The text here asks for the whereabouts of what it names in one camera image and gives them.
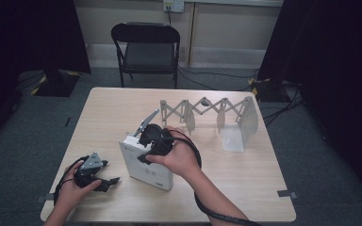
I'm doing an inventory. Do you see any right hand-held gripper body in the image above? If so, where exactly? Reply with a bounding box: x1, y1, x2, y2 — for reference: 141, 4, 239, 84
134, 108, 174, 156

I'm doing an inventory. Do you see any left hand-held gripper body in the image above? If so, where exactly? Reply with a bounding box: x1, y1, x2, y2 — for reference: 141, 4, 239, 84
74, 152, 108, 188

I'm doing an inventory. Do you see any white book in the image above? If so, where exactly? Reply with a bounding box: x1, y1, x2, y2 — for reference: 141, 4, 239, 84
118, 132, 174, 191

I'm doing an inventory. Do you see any white expandable metal book rack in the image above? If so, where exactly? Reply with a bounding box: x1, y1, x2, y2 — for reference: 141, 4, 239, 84
159, 95, 259, 153

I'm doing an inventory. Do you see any person's right hand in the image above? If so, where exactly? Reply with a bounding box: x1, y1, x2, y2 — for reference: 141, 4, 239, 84
144, 125, 203, 177

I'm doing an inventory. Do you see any person's left hand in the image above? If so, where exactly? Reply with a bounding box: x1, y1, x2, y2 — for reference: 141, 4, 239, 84
55, 161, 104, 215

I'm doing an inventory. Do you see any grey tape strip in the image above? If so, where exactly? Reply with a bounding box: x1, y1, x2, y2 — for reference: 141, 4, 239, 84
276, 189, 299, 201
34, 193, 56, 203

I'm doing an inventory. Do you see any black folding chair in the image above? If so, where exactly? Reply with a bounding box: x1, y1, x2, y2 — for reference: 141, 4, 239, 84
110, 22, 181, 89

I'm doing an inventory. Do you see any black stand base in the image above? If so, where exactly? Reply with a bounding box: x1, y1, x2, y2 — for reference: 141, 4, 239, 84
248, 77, 287, 104
31, 69, 82, 98

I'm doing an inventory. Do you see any black curtain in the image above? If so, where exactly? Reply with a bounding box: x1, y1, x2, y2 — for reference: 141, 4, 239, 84
0, 0, 92, 149
256, 0, 362, 202

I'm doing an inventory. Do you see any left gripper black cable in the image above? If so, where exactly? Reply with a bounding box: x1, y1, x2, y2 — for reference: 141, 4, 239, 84
53, 155, 91, 206

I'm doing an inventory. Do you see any black floor cable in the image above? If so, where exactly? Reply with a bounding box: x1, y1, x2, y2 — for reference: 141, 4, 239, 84
178, 65, 259, 92

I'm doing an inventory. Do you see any black plug with cable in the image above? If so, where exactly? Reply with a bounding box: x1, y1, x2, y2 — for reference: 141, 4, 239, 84
165, 5, 173, 26

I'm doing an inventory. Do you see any bundle of black floor cables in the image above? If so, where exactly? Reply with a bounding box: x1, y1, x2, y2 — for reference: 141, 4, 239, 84
261, 83, 304, 127

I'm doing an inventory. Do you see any white wall socket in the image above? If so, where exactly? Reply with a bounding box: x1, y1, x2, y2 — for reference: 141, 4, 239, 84
162, 0, 186, 13

